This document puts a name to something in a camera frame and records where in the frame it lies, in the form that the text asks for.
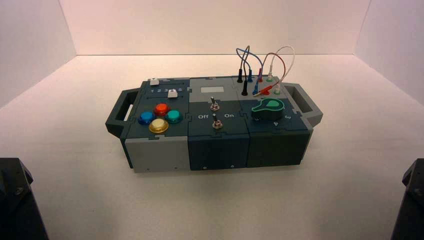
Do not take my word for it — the green rotary selector knob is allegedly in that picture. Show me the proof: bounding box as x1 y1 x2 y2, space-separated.
250 97 286 121

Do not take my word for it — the yellow round push button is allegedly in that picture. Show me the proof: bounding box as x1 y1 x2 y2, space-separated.
148 118 169 134

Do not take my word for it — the white jumper cable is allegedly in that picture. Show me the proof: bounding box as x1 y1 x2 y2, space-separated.
267 45 296 95

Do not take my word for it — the black jumper cable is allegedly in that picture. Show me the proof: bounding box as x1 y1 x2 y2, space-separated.
236 45 251 97

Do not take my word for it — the teal round push button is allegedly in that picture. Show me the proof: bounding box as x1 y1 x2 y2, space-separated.
164 109 184 124

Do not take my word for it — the red jumper cable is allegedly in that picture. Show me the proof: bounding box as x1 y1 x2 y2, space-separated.
253 52 287 97

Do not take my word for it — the blue jumper cable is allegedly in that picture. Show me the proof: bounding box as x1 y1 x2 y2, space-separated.
235 47 265 96

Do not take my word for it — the blue round push button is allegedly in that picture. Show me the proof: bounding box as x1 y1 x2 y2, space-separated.
137 111 156 126

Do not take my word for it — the red round push button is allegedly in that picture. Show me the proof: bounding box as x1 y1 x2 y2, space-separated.
153 102 171 117

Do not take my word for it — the dark teal grey control box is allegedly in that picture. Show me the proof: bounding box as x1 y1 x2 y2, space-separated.
105 76 324 174

